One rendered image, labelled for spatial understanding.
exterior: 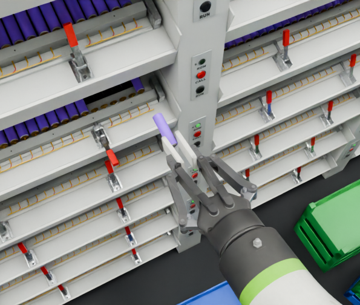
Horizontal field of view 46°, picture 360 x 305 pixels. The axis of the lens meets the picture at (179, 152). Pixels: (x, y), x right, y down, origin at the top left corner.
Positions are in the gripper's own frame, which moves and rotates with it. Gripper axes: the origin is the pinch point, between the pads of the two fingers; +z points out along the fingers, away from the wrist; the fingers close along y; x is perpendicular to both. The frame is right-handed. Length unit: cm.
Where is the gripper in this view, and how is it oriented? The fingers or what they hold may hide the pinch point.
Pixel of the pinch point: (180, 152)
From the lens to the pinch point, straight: 70.7
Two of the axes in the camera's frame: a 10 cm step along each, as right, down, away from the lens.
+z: -4.4, -6.3, 6.4
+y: 8.9, -3.9, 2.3
